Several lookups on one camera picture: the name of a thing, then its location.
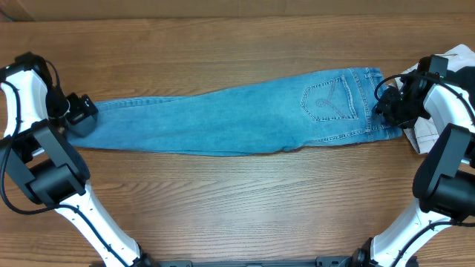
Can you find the light blue denim jeans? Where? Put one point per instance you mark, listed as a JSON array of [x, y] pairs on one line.
[[324, 108]]

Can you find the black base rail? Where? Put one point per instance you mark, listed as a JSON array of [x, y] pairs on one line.
[[332, 261]]

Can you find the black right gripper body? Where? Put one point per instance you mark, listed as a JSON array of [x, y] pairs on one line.
[[401, 111]]

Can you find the folded black garment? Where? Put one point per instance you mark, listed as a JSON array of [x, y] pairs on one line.
[[464, 78]]

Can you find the folded light grey trousers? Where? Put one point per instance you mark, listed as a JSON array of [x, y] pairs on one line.
[[424, 133]]

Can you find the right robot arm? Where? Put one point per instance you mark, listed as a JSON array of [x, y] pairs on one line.
[[443, 194]]

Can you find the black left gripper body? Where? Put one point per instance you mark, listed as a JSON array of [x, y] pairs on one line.
[[77, 110]]

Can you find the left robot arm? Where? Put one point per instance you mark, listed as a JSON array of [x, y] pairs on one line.
[[46, 168]]

